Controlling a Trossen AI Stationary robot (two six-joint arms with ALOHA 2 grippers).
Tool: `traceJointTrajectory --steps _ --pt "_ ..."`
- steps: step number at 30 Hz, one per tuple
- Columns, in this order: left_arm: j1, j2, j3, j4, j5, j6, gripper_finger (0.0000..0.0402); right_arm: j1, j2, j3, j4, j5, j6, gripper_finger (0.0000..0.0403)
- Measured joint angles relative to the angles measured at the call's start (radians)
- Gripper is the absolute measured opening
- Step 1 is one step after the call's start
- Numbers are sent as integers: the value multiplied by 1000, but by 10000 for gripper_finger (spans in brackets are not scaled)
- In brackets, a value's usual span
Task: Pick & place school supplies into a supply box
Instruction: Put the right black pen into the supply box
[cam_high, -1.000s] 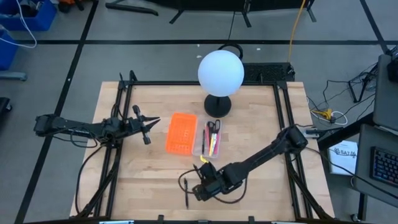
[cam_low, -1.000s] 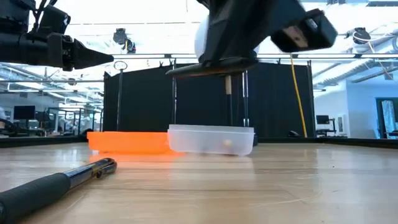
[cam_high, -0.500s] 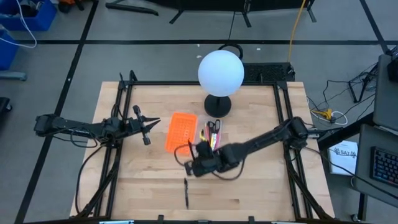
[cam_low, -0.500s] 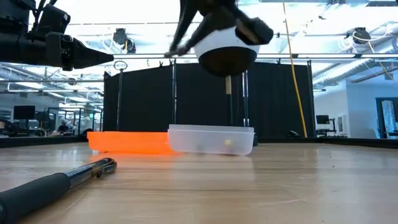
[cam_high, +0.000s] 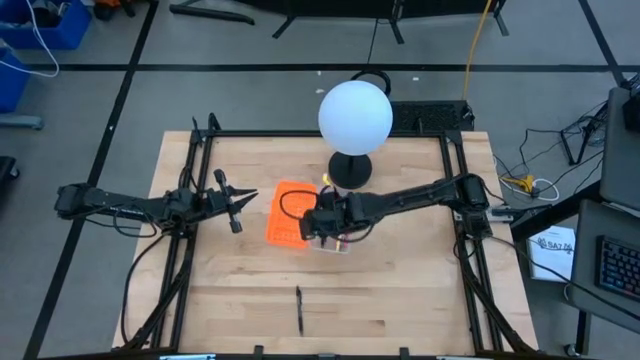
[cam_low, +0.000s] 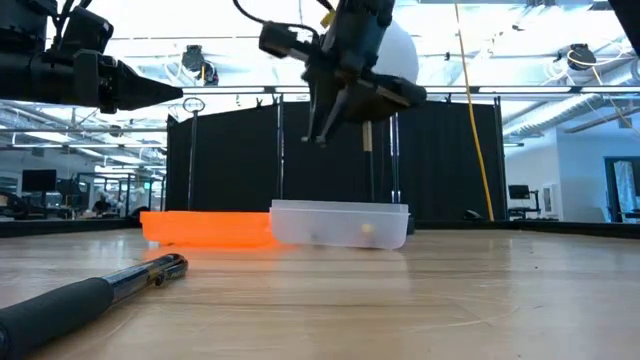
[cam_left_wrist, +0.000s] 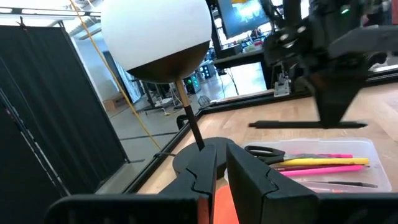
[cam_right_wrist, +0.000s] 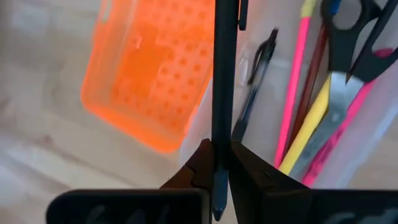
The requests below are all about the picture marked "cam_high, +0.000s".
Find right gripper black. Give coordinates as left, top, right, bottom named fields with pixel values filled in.
left=298, top=187, right=355, bottom=242

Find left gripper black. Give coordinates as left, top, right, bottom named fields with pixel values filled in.
left=201, top=168, right=260, bottom=235

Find clear plastic supply box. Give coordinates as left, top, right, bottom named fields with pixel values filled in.
left=308, top=234, right=352, bottom=255

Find orange plastic basket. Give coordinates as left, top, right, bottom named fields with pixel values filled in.
left=264, top=180, right=320, bottom=250

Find black pen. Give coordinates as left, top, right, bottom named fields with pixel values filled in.
left=294, top=285, right=305, bottom=338

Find white globe table lamp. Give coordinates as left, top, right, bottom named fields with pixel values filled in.
left=317, top=79, right=394, bottom=191

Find black perforated plate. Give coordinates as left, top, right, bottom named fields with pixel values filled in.
left=388, top=99, right=476, bottom=134

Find black stand leg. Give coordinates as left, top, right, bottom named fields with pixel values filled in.
left=167, top=1, right=257, bottom=27

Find yellow power plug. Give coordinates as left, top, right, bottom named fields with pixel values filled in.
left=499, top=173, right=537, bottom=195

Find white printed paper sheet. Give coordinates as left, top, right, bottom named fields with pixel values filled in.
left=527, top=224, right=577, bottom=283

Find blue storage bin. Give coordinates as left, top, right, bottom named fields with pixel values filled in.
left=0, top=0, right=93, bottom=52
left=0, top=47, right=30, bottom=114

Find black computer keyboard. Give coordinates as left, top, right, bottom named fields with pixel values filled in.
left=593, top=233, right=640, bottom=303

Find grey desk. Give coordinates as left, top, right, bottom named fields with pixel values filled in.
left=568, top=85, right=640, bottom=322

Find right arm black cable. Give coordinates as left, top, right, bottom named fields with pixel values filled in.
left=278, top=188, right=374, bottom=244

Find black aluminium table frame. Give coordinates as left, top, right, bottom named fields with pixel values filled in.
left=112, top=112, right=539, bottom=360

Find black power cable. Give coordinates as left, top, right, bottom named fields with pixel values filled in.
left=119, top=230, right=171, bottom=346

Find yellow cable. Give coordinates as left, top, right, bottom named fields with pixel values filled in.
left=460, top=0, right=495, bottom=100

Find white cable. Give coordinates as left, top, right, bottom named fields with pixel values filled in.
left=0, top=0, right=60, bottom=80

